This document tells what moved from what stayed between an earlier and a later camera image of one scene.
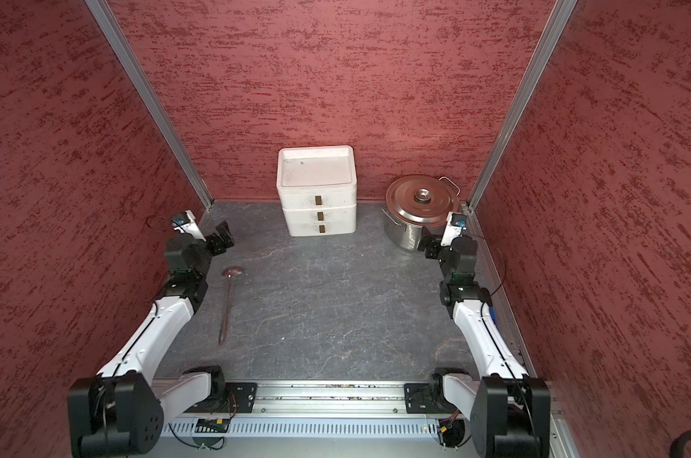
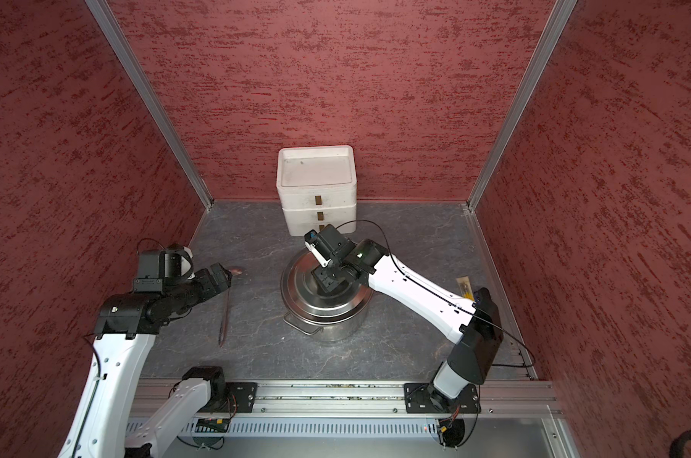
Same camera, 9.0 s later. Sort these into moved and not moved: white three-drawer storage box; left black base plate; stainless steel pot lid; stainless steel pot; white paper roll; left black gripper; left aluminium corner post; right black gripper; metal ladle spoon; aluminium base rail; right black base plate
Moved: right black gripper; left black gripper; white paper roll; stainless steel pot; stainless steel pot lid
Not moved: right black base plate; left black base plate; white three-drawer storage box; metal ladle spoon; aluminium base rail; left aluminium corner post
